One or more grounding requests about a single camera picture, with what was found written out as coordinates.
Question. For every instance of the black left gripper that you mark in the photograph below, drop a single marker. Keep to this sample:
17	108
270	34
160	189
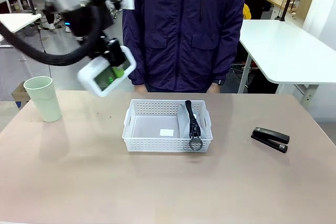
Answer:
84	22

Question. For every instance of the pale green plastic cup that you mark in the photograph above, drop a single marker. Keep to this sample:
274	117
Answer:
43	100

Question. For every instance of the black stapler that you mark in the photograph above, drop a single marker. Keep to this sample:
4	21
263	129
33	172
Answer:
270	138

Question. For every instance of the person left forearm purple sleeve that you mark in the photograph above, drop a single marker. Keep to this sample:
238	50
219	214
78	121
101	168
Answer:
228	56

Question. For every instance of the person right forearm purple sleeve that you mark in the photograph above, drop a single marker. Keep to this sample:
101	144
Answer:
131	56

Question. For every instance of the white perforated plastic basket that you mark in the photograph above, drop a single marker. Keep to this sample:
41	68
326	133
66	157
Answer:
147	144

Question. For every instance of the person right hand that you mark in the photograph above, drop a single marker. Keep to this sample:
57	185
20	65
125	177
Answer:
139	89

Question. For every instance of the person left hand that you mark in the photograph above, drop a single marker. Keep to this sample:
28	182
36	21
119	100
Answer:
214	89

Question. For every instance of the person purple jacket torso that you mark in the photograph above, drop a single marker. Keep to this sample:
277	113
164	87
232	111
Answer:
181	24

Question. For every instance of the background person black trousers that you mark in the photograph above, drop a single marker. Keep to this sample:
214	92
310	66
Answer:
52	23

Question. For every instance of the white label sticker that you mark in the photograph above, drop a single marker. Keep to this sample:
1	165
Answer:
167	132

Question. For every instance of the black stand pole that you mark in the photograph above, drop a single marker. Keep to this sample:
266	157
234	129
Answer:
31	3

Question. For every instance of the small white table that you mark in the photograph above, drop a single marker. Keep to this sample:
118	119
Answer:
18	20

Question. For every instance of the black wrist watch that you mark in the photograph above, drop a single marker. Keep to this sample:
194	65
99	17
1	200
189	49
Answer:
219	81

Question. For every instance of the brown cardboard box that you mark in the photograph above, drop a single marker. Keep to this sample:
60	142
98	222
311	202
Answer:
19	95

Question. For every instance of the yellow bag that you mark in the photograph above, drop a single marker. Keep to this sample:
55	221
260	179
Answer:
247	11

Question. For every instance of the large white table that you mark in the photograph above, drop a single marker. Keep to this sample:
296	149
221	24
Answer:
278	48

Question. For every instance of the wooden top table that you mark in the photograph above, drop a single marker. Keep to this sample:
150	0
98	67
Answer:
281	3

